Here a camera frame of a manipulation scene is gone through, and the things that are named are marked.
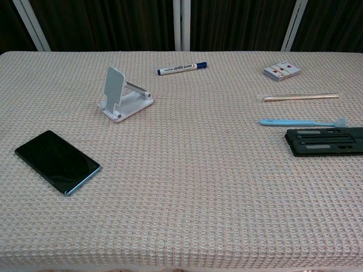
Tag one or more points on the black smartphone teal edge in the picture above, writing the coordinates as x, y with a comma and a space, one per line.
56, 161

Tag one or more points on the white folding phone stand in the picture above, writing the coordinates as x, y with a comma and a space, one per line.
133, 103

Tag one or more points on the black folding laptop stand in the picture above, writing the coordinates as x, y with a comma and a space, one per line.
317, 141

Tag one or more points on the beige waffle tablecloth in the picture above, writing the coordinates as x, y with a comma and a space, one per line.
181, 184

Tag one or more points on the blue whiteboard marker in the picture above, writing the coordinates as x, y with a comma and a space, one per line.
178, 68

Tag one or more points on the light blue toothbrush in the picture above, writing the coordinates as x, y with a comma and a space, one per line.
297, 122

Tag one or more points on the playing card deck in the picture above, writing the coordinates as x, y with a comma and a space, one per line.
280, 72

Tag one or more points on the wrapped wooden chopsticks pair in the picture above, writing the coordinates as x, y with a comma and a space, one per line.
297, 97

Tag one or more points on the dark curtain panel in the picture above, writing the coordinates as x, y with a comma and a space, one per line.
107, 25
11, 25
241, 25
334, 25

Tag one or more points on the white metal frame post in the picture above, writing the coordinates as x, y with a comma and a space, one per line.
293, 27
32, 25
181, 25

